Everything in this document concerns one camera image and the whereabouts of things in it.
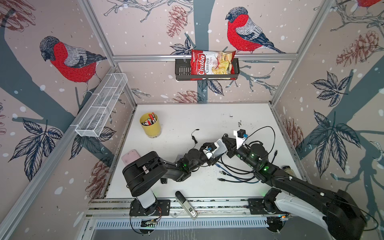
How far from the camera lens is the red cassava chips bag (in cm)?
87

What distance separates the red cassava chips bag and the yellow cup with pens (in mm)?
414

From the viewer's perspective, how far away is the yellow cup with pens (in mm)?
940
